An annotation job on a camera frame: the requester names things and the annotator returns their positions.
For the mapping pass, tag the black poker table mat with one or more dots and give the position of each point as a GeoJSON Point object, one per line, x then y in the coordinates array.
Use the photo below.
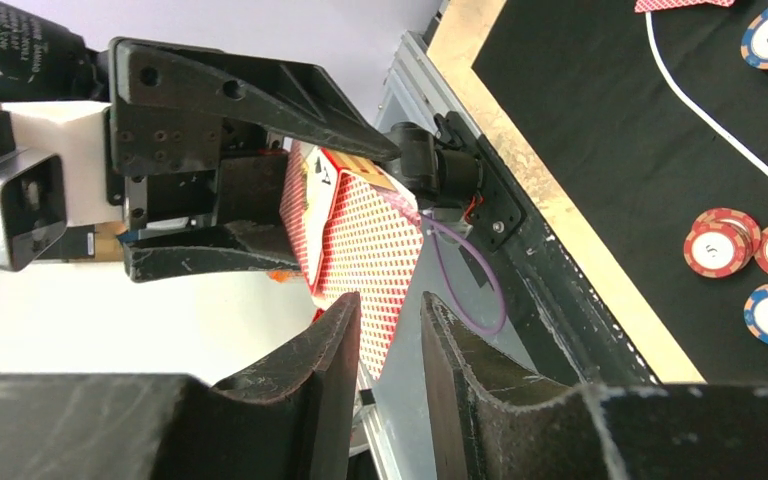
{"type": "Point", "coordinates": [646, 121]}

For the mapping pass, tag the red poker chip stack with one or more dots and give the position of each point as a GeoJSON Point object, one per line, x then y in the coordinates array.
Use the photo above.
{"type": "Point", "coordinates": [721, 242]}

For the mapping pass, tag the playing card deck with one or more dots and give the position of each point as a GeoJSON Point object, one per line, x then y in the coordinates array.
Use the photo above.
{"type": "Point", "coordinates": [353, 229]}

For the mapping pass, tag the single playing card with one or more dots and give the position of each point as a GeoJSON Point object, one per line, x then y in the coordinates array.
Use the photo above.
{"type": "Point", "coordinates": [649, 6]}

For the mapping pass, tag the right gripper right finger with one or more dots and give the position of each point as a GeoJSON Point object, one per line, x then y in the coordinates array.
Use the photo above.
{"type": "Point", "coordinates": [492, 418]}

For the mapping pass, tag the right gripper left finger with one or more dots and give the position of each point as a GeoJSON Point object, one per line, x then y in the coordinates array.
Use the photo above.
{"type": "Point", "coordinates": [286, 416]}

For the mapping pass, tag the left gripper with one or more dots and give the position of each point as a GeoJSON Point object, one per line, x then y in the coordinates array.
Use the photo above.
{"type": "Point", "coordinates": [155, 162]}

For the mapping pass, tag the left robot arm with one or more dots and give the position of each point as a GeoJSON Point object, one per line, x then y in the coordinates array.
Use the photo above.
{"type": "Point", "coordinates": [42, 61]}

